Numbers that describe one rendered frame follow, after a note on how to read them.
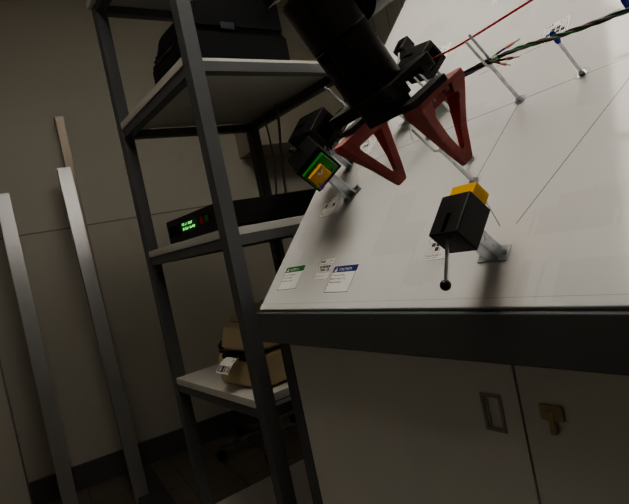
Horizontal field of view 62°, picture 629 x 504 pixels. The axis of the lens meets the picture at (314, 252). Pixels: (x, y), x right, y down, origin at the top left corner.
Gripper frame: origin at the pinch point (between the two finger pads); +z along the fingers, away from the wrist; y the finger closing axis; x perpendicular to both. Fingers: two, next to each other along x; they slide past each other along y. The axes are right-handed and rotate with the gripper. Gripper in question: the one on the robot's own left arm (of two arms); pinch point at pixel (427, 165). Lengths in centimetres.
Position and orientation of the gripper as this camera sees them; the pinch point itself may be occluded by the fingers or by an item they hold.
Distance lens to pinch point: 53.8
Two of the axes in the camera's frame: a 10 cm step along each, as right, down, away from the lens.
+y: -4.7, 0.7, 8.8
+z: 6.0, 7.6, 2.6
